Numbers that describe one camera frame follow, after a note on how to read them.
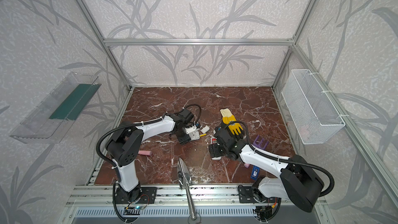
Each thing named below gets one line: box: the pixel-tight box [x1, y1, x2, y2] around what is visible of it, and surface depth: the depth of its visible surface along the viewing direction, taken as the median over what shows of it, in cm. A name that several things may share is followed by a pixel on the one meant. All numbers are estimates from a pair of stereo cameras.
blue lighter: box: [250, 165, 261, 181], surface depth 79 cm
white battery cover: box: [200, 124, 210, 134], surface depth 98 cm
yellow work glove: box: [219, 107, 244, 136], surface depth 101 cm
